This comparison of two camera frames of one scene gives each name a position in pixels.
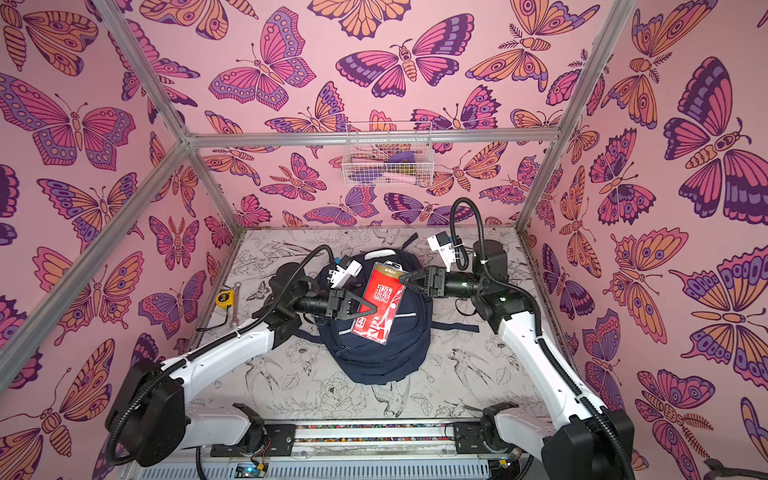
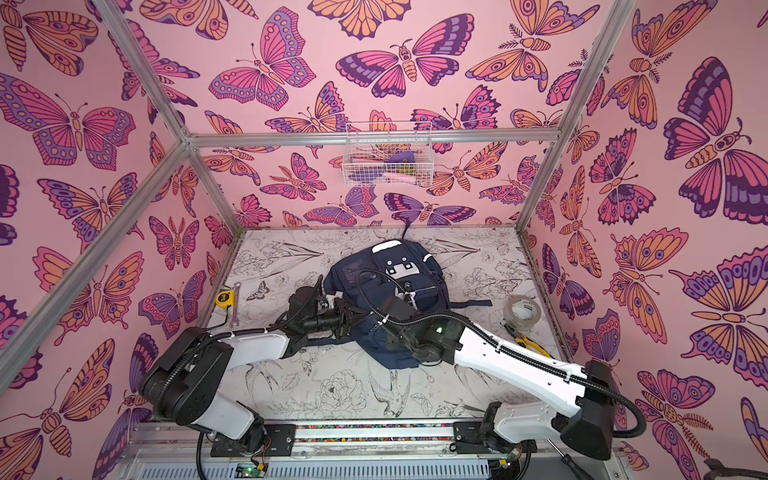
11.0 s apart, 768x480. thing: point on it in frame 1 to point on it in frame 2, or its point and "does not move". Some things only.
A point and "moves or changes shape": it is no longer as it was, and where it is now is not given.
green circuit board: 248,470 does not move
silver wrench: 234,321 does not move
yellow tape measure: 225,298 does not move
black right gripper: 434,282 to 395,311
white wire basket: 388,155 does not move
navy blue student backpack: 403,357 moves or changes shape
